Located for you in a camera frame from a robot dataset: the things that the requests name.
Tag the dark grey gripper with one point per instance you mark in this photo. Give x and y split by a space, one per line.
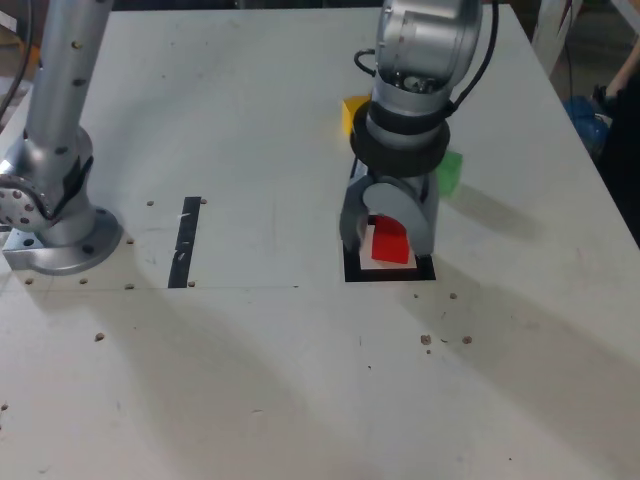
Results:
400 178

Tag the red cube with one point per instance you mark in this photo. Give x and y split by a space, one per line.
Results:
390 245

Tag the green cube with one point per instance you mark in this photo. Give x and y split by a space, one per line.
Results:
450 172

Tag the yellow cube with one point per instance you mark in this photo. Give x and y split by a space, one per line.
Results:
352 112

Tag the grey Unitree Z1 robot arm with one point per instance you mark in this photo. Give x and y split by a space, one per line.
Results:
60 100

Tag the black tape square outline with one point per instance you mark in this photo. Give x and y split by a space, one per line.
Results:
390 276

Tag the black tape strip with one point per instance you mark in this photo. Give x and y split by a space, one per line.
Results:
184 240

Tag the blue bag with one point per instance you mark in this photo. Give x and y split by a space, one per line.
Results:
585 120

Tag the person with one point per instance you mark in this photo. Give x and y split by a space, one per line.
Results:
625 150

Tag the white frame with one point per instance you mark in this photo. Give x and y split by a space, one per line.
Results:
550 30

